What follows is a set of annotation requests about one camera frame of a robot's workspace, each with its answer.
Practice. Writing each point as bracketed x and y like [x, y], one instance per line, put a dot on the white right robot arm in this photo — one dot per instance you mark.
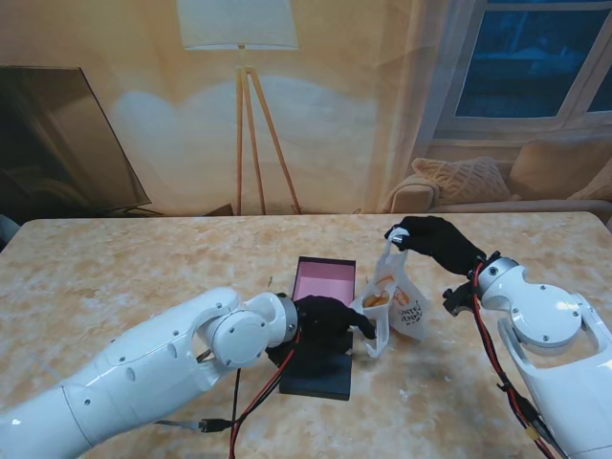
[545, 325]

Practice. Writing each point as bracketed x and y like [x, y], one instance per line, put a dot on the black gift box lid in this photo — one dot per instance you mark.
[325, 378]

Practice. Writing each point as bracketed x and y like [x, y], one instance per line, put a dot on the black gift box pink inside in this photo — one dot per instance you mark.
[320, 282]

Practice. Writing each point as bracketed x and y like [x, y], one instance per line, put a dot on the dark grey chair edge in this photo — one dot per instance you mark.
[5, 229]

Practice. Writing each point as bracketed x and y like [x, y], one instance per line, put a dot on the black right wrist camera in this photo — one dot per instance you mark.
[456, 299]

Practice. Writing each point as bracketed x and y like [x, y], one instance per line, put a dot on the white plastic bag orange logo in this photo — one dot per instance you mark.
[406, 315]

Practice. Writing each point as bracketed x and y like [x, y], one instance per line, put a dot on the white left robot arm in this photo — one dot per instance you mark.
[143, 373]

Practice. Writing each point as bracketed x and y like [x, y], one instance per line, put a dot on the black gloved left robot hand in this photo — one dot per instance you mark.
[325, 320]

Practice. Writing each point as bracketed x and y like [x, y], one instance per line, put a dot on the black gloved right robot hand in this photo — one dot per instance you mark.
[440, 241]

